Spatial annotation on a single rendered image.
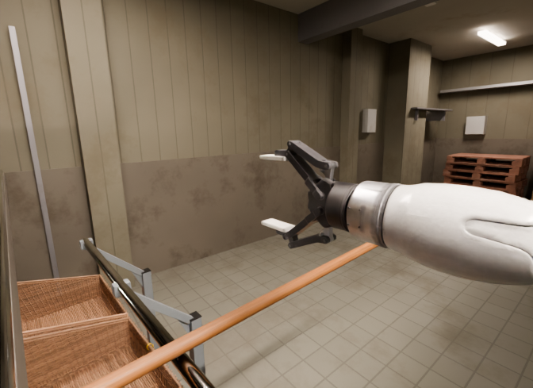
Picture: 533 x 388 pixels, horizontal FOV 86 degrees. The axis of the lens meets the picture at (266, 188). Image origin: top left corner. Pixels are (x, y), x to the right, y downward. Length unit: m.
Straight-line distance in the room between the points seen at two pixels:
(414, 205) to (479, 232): 0.07
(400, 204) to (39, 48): 3.20
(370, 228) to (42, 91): 3.11
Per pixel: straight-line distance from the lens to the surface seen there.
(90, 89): 3.14
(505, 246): 0.36
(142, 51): 3.50
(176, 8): 3.78
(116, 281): 1.00
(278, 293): 0.77
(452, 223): 0.36
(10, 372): 0.31
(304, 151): 0.49
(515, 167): 7.45
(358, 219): 0.41
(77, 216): 3.34
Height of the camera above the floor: 1.60
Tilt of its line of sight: 11 degrees down
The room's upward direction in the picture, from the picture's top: 1 degrees counter-clockwise
